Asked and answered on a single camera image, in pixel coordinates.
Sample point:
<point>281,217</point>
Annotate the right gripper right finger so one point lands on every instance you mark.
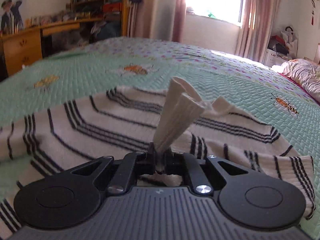
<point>211,176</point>

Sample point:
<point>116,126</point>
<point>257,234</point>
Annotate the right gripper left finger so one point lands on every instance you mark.
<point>113,177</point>

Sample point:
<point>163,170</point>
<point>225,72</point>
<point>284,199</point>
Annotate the white black striped sweater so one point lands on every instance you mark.
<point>126,118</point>

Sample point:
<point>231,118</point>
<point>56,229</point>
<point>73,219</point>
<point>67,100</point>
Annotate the green quilted bee bedspread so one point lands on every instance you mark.
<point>150,64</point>

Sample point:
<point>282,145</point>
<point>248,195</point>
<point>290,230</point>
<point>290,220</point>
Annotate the floral folded duvet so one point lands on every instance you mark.
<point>304,73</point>

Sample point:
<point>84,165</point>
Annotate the nightstand clutter with plush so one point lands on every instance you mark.
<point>281,47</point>

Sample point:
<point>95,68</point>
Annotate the wooden bookshelf desk unit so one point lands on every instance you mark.
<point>100,19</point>

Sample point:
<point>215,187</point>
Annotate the pink curtain right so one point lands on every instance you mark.
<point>255,31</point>

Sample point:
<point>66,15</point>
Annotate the poster of uniformed children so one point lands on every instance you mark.
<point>11,13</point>

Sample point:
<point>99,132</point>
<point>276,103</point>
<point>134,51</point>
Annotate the hanging red tassel ornament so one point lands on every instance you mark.
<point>312,2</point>

